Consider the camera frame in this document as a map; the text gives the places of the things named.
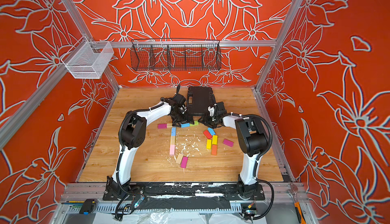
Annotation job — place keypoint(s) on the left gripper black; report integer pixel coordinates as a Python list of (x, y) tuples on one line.
[(186, 120)]

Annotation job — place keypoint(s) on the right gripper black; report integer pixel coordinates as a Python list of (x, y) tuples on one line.
[(207, 120)]

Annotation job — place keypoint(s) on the light blue block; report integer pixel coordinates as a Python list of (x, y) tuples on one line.
[(185, 125), (211, 131)]

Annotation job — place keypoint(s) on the green block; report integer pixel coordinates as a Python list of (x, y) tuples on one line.
[(195, 123)]

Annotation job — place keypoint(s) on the magenta block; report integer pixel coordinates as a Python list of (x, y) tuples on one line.
[(162, 126), (184, 162), (228, 143)]

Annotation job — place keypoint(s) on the black plastic tool case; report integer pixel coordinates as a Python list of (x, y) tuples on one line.
[(199, 99)]

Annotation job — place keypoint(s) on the orange block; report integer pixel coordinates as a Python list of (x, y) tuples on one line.
[(214, 149)]

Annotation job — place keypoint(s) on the pink block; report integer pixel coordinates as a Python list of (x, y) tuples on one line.
[(172, 150)]

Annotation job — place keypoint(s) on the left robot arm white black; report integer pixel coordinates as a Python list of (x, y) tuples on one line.
[(131, 135)]

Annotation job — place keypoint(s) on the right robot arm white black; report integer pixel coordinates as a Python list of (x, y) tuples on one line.
[(255, 139)]

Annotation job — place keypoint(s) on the red block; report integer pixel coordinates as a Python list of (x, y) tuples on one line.
[(207, 134)]

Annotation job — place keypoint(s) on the yellow block upper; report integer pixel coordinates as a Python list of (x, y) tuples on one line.
[(214, 139)]

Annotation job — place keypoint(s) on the yellow block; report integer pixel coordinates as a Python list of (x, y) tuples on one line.
[(209, 144), (214, 139)]

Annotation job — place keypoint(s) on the yellow block lower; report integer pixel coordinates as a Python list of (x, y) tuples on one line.
[(209, 144)]

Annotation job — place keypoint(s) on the black wire basket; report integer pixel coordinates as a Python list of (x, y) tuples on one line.
[(176, 55)]

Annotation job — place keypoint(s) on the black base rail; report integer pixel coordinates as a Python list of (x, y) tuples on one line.
[(224, 190)]

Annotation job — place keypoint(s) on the white wire basket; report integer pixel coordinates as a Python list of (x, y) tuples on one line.
[(85, 61)]

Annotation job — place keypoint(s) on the orange handled tool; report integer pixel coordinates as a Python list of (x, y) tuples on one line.
[(299, 213)]

